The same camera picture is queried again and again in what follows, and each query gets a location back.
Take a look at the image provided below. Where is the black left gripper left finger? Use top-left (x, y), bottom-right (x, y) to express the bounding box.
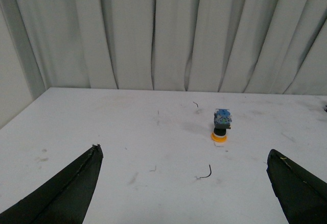
top-left (1, 145), bottom-right (103, 223)

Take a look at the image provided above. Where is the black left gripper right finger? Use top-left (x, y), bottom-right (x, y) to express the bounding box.
top-left (267, 149), bottom-right (326, 223)

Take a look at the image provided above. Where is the yellow push button switch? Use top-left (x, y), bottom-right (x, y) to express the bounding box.
top-left (211, 109), bottom-right (232, 143)

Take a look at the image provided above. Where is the white pleated curtain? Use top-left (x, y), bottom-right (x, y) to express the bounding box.
top-left (0, 0), bottom-right (327, 130)

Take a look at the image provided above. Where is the black bent wire piece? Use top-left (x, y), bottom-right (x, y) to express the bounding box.
top-left (198, 164), bottom-right (213, 179)

